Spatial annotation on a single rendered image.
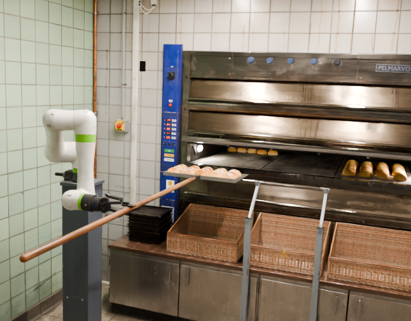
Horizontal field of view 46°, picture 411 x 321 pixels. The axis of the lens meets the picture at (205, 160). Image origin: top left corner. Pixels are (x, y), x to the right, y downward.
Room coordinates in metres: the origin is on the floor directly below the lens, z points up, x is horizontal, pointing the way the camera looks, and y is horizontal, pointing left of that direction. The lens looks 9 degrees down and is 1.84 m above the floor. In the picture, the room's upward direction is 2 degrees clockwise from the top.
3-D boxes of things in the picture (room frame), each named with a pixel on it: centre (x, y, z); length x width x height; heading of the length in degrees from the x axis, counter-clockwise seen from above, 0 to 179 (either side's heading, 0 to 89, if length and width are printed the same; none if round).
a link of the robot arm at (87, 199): (2.47, 0.60, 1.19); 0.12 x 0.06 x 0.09; 161
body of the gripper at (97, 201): (2.45, 0.53, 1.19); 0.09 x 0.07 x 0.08; 71
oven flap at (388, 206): (3.66, -0.70, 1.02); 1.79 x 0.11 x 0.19; 71
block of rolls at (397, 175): (3.88, -1.39, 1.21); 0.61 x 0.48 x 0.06; 161
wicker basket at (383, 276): (3.20, -1.19, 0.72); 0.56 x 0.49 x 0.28; 70
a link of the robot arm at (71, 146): (2.99, 0.79, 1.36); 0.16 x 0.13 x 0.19; 107
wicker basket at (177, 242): (3.60, -0.07, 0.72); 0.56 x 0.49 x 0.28; 70
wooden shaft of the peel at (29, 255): (2.45, 0.36, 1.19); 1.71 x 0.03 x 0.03; 161
